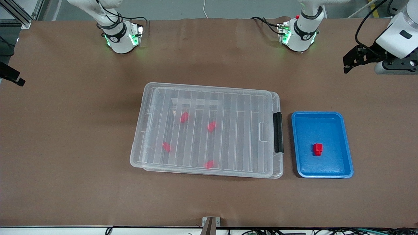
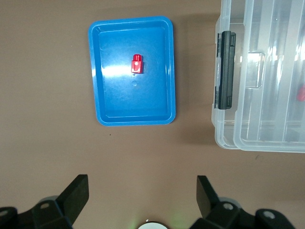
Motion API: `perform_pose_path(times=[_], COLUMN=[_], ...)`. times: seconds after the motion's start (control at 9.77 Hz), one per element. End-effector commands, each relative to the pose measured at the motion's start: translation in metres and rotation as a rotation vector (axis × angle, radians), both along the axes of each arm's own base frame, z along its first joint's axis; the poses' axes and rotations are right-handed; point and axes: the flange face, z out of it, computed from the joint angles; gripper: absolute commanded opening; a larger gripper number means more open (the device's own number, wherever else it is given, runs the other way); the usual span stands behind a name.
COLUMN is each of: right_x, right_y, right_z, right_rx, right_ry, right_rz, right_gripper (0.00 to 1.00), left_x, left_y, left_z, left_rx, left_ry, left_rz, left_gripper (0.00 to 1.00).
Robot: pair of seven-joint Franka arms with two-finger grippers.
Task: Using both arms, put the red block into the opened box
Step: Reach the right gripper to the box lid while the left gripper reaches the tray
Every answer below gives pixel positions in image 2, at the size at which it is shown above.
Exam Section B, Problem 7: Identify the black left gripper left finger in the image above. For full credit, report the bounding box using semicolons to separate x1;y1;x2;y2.
0;174;90;229

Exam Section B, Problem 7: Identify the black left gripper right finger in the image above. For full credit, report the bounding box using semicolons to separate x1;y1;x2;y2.
189;175;296;229

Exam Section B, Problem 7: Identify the red plastic block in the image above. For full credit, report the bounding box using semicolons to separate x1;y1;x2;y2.
131;54;146;74

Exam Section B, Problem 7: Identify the clear plastic storage box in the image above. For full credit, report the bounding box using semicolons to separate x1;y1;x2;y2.
211;0;305;154

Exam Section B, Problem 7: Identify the black box latch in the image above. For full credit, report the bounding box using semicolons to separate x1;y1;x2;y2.
215;31;237;110

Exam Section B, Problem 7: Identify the brown table cover mat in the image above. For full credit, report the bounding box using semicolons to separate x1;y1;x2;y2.
0;0;305;229

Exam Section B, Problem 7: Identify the blue plastic tray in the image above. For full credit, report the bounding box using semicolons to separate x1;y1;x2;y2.
88;15;176;126

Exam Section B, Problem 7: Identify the clear ribbed plastic lid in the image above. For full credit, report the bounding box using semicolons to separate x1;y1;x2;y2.
233;0;305;154

